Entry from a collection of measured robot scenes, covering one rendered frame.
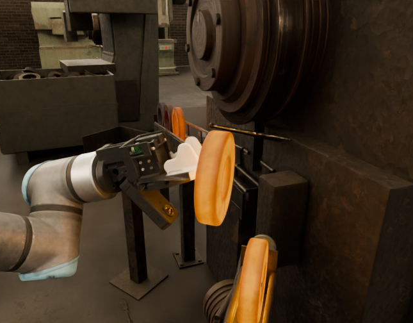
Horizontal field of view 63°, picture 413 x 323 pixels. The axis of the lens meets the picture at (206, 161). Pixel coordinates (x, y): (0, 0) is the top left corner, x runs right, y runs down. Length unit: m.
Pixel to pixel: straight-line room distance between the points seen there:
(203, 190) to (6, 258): 0.31
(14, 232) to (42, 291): 1.25
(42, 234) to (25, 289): 1.27
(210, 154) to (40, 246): 0.31
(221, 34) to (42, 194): 0.49
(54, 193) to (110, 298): 1.10
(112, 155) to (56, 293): 1.28
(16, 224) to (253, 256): 0.38
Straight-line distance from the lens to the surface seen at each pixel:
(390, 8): 0.74
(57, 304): 1.75
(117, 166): 0.60
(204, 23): 0.88
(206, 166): 0.48
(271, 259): 0.72
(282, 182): 0.80
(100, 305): 1.68
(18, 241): 0.60
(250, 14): 0.79
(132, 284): 1.73
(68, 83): 3.26
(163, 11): 9.21
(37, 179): 0.69
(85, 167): 0.61
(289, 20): 0.77
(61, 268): 0.64
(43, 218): 0.65
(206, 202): 0.49
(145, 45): 3.81
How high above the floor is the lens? 1.13
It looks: 21 degrees down
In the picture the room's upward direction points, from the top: straight up
